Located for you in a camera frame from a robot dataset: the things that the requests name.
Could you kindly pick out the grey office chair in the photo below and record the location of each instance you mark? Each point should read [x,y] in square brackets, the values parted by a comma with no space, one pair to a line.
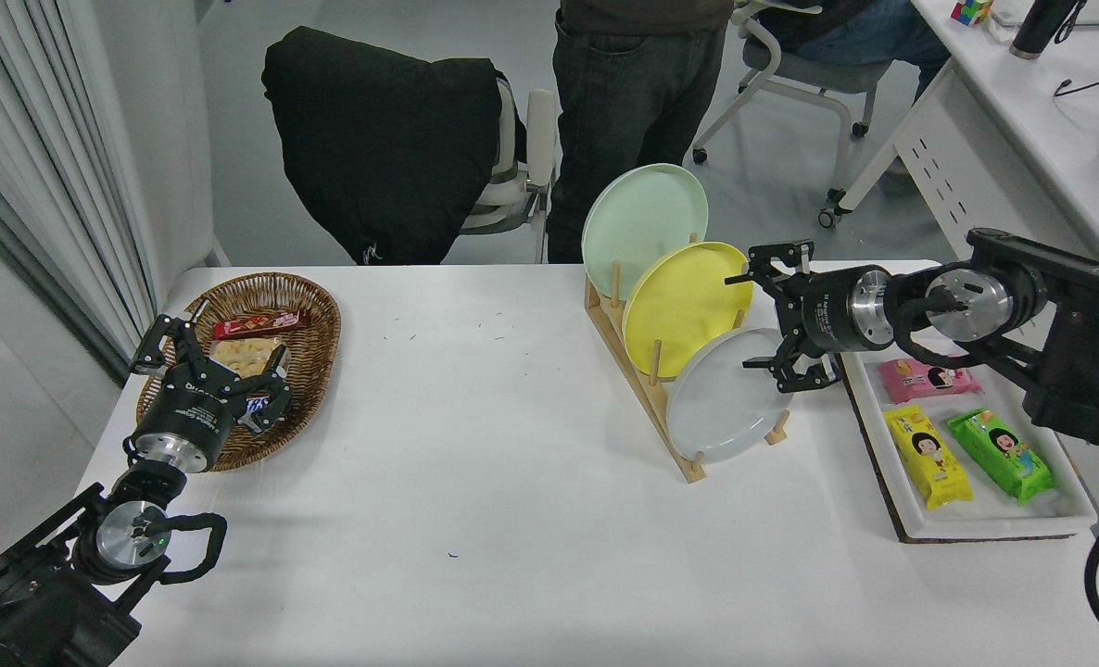
[818,74]

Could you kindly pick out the red snack bar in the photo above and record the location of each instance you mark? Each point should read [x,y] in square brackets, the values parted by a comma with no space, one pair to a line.
[262,324]

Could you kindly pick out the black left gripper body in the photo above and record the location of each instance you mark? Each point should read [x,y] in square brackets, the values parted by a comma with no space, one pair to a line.
[188,412]

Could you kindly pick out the brown wicker basket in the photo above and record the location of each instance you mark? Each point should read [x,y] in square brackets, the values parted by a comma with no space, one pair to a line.
[313,306]

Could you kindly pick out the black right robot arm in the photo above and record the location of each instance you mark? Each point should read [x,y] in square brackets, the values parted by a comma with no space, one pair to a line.
[1087,352]

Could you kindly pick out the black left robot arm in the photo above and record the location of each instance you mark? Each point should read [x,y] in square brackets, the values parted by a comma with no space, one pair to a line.
[40,602]

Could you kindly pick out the standing person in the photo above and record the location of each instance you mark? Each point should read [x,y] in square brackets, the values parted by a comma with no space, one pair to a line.
[624,93]

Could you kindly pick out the colourful puzzle cube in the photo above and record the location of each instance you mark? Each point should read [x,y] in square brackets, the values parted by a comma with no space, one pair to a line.
[971,11]

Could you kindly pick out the green snack pack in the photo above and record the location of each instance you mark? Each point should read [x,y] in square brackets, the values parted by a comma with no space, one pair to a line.
[999,454]

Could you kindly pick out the pink snack pack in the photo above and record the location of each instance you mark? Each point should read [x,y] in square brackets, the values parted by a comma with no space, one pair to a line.
[925,380]

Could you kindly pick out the white desk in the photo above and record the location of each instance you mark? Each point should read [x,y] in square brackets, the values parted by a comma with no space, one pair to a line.
[1022,111]

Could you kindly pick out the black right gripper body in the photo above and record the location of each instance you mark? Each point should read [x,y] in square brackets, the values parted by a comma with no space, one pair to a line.
[823,310]

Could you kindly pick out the black bottle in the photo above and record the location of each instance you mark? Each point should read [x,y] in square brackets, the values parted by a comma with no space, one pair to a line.
[1036,28]

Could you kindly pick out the grey plate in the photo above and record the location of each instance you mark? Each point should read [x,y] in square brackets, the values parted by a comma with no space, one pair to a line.
[721,408]

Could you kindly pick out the blue chocolate bar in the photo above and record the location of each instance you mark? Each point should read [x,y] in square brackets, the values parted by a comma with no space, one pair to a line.
[258,406]

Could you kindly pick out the clear bag of pale snacks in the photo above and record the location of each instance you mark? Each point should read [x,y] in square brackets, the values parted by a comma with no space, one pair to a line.
[244,357]

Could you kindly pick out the black jacket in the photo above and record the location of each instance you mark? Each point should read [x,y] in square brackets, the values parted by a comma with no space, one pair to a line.
[383,139]

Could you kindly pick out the white pleated curtain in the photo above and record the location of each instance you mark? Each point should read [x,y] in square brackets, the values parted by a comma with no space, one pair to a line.
[31,139]

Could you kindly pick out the yellow snack pack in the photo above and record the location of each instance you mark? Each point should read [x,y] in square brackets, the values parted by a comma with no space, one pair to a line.
[929,459]

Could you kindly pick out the pale green plate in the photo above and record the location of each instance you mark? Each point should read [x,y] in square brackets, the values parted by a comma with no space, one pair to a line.
[637,222]

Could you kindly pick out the white office chair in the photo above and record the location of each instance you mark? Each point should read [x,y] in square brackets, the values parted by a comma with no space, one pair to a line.
[540,130]

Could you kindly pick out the seated person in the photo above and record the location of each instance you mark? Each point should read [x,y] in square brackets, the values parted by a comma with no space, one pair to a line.
[865,37]

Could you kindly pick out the yellow plate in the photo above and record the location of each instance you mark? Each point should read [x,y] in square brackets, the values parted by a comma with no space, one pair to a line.
[688,301]

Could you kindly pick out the white rectangular tray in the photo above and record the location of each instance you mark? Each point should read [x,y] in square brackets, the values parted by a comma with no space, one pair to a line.
[869,421]

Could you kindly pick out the wooden plate rack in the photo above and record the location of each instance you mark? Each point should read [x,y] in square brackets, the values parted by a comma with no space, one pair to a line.
[690,468]

